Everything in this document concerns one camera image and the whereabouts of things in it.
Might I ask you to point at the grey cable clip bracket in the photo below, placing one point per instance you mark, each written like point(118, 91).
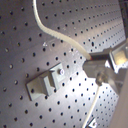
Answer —
point(44, 83)

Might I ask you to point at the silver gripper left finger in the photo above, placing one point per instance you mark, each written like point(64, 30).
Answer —
point(103, 74)

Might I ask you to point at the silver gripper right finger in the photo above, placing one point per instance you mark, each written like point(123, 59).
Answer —
point(116, 56)

